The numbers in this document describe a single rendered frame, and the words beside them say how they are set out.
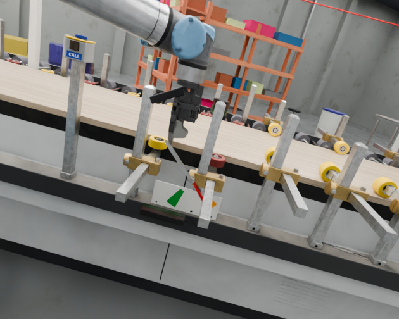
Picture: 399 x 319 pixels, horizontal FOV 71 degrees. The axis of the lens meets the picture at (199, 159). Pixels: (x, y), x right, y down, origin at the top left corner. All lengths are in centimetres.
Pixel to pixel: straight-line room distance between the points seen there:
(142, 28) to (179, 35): 8
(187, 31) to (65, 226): 124
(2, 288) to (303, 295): 149
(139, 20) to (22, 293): 144
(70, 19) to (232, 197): 918
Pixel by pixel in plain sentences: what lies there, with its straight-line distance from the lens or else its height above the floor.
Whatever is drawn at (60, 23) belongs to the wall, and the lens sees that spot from 1009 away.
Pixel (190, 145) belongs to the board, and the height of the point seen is 90.
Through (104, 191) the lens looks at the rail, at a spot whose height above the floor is 70.
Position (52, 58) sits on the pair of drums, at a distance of 545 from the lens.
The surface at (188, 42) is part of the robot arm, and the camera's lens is 68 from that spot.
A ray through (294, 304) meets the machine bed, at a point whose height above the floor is 21.
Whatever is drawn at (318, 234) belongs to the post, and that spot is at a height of 76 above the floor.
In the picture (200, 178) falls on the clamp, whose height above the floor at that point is 85.
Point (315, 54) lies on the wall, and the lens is 1338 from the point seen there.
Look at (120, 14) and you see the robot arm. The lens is 64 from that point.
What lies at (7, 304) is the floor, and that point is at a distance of 172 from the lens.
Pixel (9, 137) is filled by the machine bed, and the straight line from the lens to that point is 159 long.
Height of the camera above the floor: 128
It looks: 20 degrees down
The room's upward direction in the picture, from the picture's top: 15 degrees clockwise
